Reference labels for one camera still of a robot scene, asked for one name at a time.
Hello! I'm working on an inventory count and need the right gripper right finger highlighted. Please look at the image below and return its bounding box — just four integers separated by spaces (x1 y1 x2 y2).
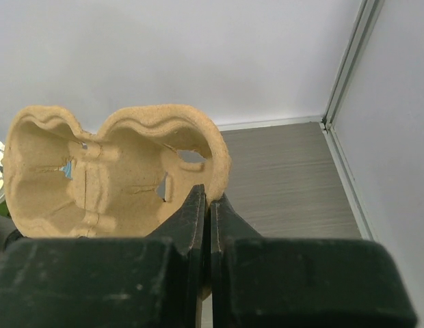
210 197 417 327

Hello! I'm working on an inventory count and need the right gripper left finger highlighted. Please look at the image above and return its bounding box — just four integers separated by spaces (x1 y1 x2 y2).
0 185 206 327

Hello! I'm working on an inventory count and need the cardboard cup carrier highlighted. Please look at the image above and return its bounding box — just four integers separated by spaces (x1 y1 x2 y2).
2 104 231 238

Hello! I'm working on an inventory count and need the aluminium frame rail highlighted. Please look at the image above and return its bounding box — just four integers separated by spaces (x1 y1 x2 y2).
224 1 384 241

